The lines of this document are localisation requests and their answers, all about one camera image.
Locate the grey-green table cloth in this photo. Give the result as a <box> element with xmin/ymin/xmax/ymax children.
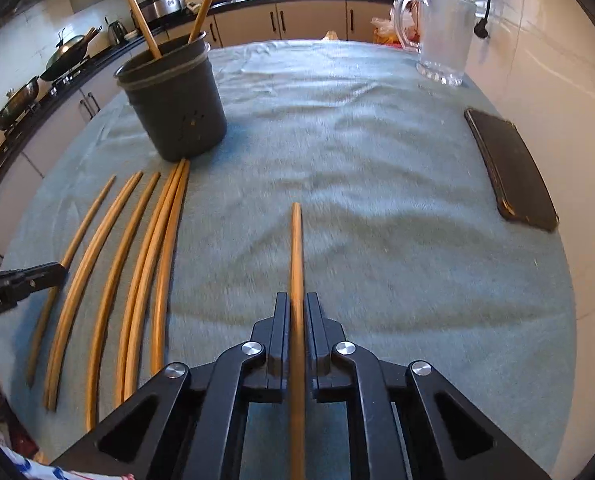
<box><xmin>0</xmin><ymin>39</ymin><xmax>577</xmax><ymax>480</ymax></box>

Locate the steel pot with lid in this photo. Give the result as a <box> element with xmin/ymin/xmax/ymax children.
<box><xmin>0</xmin><ymin>76</ymin><xmax>39</xmax><ymax>131</ymax></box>

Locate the black wok with lid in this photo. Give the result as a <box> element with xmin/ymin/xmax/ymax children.
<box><xmin>39</xmin><ymin>27</ymin><xmax>102</xmax><ymax>82</ymax></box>

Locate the black smartphone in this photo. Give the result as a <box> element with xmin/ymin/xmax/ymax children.
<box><xmin>465</xmin><ymin>107</ymin><xmax>559</xmax><ymax>232</ymax></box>

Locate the dark grey utensil holder cup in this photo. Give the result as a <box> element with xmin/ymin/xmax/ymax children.
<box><xmin>114</xmin><ymin>34</ymin><xmax>227</xmax><ymax>162</ymax></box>

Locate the steel rice cooker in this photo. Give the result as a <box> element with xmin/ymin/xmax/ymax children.
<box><xmin>139</xmin><ymin>0</ymin><xmax>186</xmax><ymax>23</ymax></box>

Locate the clear glass pitcher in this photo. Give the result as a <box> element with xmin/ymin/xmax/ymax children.
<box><xmin>393</xmin><ymin>0</ymin><xmax>476</xmax><ymax>87</ymax></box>

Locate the black power cable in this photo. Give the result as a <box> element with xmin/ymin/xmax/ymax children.
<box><xmin>473</xmin><ymin>0</ymin><xmax>499</xmax><ymax>40</ymax></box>

